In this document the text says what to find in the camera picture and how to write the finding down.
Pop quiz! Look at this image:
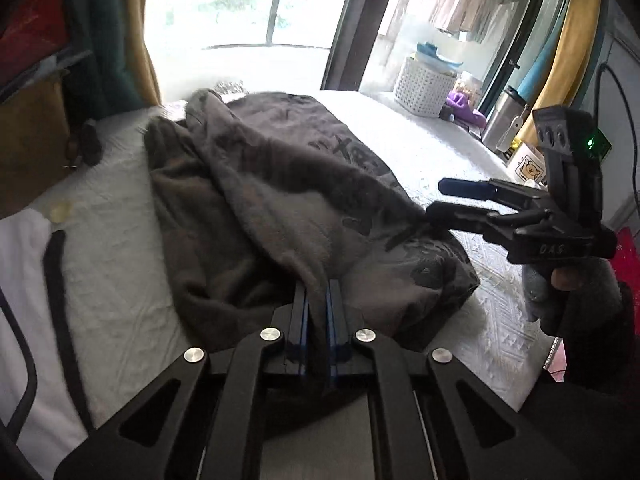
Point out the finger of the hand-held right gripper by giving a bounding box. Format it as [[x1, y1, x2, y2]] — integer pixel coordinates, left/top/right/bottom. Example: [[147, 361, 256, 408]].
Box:
[[439, 176, 549, 212], [424, 201, 552, 252]]

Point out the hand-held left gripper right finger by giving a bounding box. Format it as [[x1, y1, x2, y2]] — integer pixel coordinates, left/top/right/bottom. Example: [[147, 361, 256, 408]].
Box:
[[325, 280, 583, 480]]

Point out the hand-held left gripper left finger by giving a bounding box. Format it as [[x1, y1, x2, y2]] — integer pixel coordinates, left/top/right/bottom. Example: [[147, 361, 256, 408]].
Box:
[[52, 280, 313, 480]]

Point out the dark grey t-shirt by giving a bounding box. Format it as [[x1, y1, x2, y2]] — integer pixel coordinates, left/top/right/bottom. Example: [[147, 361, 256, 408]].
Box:
[[144, 87, 481, 436]]

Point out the person's right forearm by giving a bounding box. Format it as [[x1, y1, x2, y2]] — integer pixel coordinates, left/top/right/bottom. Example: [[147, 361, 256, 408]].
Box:
[[542, 257, 640, 397]]

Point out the person's right hand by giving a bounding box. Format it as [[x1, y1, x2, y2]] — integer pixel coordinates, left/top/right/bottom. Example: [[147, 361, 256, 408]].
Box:
[[522, 262, 590, 334]]

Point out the white cartoon bear mug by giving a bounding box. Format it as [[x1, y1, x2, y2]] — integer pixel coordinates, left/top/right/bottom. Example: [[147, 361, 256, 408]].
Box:
[[506, 141, 547, 184]]

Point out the steel thermos bottle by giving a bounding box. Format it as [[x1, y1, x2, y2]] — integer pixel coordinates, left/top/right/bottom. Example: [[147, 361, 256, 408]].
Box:
[[481, 86, 529, 154]]

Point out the purple plush toy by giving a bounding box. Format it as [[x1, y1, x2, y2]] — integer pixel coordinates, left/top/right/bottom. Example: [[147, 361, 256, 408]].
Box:
[[444, 89, 489, 132]]

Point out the clear jar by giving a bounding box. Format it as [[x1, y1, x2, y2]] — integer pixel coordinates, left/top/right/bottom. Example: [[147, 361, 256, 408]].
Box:
[[457, 71, 484, 107]]

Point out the white perforated basket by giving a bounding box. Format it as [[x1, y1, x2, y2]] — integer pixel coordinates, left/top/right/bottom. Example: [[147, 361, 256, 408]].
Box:
[[392, 55, 459, 119]]

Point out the light blue curtain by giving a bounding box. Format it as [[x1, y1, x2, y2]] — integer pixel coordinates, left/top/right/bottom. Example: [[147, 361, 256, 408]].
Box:
[[519, 24, 572, 107]]

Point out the blue cloth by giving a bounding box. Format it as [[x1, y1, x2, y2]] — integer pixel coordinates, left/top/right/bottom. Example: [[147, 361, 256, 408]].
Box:
[[416, 41, 464, 69]]

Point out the yellow curtain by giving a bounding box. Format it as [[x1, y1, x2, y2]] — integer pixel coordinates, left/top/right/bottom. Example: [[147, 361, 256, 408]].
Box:
[[514, 0, 607, 147], [124, 0, 162, 107]]

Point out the hanging grey shirt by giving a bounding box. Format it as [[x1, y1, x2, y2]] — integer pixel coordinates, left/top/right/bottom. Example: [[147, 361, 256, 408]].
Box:
[[480, 0, 542, 44]]

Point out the white garment with black trim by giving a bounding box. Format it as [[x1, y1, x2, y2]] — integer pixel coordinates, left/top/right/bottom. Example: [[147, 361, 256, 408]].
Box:
[[0, 209, 97, 480]]

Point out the brown cardboard box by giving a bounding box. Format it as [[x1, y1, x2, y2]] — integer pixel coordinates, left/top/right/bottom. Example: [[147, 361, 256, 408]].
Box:
[[0, 74, 72, 218]]

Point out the teal curtain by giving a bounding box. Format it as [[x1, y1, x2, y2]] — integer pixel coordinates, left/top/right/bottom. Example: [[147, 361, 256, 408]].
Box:
[[64, 0, 142, 117]]

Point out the dark window post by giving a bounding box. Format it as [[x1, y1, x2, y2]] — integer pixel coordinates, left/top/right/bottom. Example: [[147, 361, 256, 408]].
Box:
[[321, 0, 403, 92]]

